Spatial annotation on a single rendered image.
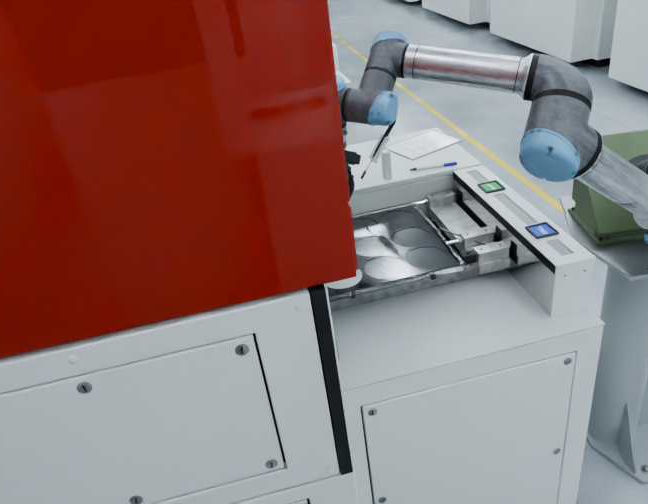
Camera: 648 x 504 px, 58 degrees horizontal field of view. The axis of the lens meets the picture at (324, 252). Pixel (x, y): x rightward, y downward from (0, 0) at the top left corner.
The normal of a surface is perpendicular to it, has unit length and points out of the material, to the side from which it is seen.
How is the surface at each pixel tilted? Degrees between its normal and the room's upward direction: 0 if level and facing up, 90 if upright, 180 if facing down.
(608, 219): 45
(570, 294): 90
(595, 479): 0
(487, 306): 0
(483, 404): 90
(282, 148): 90
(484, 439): 90
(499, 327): 0
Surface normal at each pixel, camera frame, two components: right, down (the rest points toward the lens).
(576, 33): 0.22, 0.49
